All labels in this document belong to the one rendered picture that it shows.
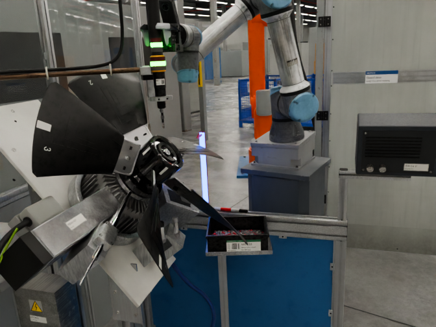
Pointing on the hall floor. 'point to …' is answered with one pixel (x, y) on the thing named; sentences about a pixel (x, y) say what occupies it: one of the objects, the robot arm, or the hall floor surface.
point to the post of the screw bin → (223, 290)
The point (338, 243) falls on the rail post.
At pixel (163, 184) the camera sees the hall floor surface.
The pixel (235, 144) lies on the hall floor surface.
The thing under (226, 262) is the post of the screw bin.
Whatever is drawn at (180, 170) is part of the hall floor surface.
